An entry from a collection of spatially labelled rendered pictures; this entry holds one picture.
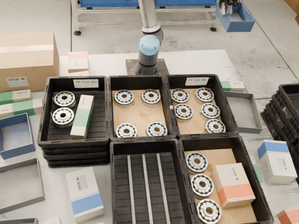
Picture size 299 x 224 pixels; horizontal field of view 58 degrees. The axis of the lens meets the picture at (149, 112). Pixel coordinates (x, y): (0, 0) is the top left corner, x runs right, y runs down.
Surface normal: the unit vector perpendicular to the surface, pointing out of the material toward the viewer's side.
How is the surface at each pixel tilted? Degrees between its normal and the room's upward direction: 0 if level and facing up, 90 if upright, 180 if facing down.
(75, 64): 0
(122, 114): 0
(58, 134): 0
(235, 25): 90
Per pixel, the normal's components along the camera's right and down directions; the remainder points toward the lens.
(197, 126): 0.10, -0.62
